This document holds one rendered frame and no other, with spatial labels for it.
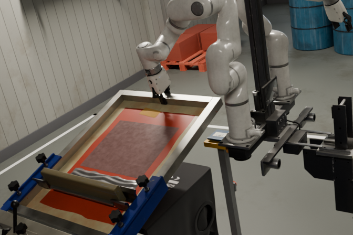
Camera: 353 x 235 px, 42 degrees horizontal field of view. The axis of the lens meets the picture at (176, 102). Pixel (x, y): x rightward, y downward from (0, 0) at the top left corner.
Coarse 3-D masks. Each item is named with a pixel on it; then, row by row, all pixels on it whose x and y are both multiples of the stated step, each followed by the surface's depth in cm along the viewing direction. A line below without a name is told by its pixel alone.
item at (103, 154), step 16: (128, 112) 218; (112, 128) 212; (128, 128) 208; (144, 128) 204; (96, 144) 206; (112, 144) 202; (128, 144) 198; (80, 160) 200; (96, 160) 196; (112, 160) 193; (48, 192) 189; (64, 208) 178
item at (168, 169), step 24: (120, 96) 227; (144, 96) 219; (168, 96) 212; (192, 96) 205; (96, 120) 215; (72, 144) 206; (192, 144) 182; (168, 168) 171; (24, 216) 177; (48, 216) 172
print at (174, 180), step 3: (171, 177) 206; (174, 177) 206; (177, 177) 205; (180, 177) 205; (171, 180) 204; (174, 180) 203; (177, 180) 203; (180, 180) 202; (168, 183) 202; (171, 183) 202; (174, 183) 201; (177, 183) 201; (168, 186) 200; (171, 186) 199; (168, 189) 197
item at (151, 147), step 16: (160, 112) 210; (160, 128) 200; (176, 128) 196; (144, 144) 194; (160, 144) 190; (128, 160) 189; (144, 160) 186; (160, 160) 182; (128, 176) 181; (80, 208) 175; (96, 208) 172; (112, 208) 169; (112, 224) 163
